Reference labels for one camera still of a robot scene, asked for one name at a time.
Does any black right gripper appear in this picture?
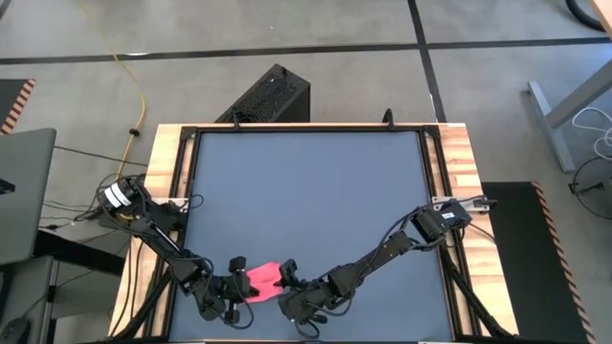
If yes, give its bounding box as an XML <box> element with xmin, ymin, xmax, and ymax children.
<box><xmin>278</xmin><ymin>259</ymin><xmax>344</xmax><ymax>327</ymax></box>

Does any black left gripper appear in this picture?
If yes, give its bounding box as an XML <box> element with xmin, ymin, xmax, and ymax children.
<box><xmin>194</xmin><ymin>256</ymin><xmax>253</xmax><ymax>326</ymax></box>

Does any pink terry towel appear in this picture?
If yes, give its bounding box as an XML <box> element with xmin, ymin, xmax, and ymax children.
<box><xmin>245</xmin><ymin>261</ymin><xmax>284</xmax><ymax>305</ymax></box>

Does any black hose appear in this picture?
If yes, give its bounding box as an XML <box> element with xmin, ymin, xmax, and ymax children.
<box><xmin>565</xmin><ymin>0</ymin><xmax>607</xmax><ymax>32</ymax></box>

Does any black computer tower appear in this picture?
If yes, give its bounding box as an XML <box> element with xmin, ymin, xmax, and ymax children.
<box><xmin>213</xmin><ymin>63</ymin><xmax>312</xmax><ymax>124</ymax></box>

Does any silver mounting bracket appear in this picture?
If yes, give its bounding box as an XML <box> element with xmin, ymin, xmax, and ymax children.
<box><xmin>165</xmin><ymin>196</ymin><xmax>192</xmax><ymax>212</ymax></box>
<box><xmin>431</xmin><ymin>194</ymin><xmax>491</xmax><ymax>212</ymax></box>

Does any black mat orange-striped edge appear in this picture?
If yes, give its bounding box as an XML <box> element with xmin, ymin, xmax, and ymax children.
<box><xmin>0</xmin><ymin>78</ymin><xmax>37</xmax><ymax>137</ymax></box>
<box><xmin>480</xmin><ymin>180</ymin><xmax>598</xmax><ymax>344</ymax></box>

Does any black table frame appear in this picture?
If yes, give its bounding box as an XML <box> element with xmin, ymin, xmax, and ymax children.
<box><xmin>108</xmin><ymin>121</ymin><xmax>515</xmax><ymax>344</ymax></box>

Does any yellow cable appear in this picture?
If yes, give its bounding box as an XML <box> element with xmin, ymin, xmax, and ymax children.
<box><xmin>75</xmin><ymin>0</ymin><xmax>146</xmax><ymax>168</ymax></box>

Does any grey table leg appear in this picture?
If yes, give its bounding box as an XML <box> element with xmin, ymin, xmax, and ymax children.
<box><xmin>527</xmin><ymin>59</ymin><xmax>612</xmax><ymax>174</ymax></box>

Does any black floor cable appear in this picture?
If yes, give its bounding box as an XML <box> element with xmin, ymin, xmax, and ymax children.
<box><xmin>568</xmin><ymin>156</ymin><xmax>612</xmax><ymax>222</ymax></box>

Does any white cable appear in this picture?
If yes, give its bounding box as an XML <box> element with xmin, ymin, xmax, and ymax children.
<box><xmin>571</xmin><ymin>105</ymin><xmax>612</xmax><ymax>161</ymax></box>

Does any black computer mouse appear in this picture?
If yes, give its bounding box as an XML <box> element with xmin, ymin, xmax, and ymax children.
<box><xmin>0</xmin><ymin>316</ymin><xmax>31</xmax><ymax>344</ymax></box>

